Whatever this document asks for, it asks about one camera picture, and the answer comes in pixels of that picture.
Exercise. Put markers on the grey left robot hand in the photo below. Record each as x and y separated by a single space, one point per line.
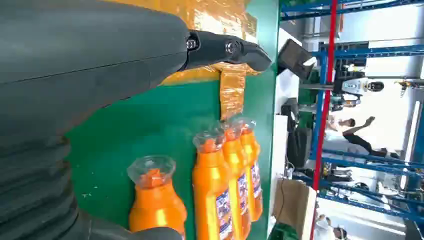
82 49

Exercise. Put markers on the orange drink bottle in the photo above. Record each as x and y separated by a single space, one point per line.
236 165
253 155
208 185
155 205

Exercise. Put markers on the green table mat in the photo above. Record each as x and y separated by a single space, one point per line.
149 116

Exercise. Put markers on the yellow taped sheet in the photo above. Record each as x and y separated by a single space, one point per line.
215 15

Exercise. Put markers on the white table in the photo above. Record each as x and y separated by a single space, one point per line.
285 89

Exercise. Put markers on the black tablet on stand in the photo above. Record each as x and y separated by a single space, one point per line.
293 56

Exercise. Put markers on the black case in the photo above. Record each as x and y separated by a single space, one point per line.
299 147

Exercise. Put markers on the red pole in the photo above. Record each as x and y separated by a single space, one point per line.
326 99

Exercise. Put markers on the open cardboard box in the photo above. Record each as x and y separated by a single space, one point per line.
291 205

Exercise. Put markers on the white machine with black dome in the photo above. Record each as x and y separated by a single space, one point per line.
354 86

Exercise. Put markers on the blue metal rack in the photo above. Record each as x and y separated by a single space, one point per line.
364 52

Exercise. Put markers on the person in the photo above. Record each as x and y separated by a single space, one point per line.
323 228
356 139

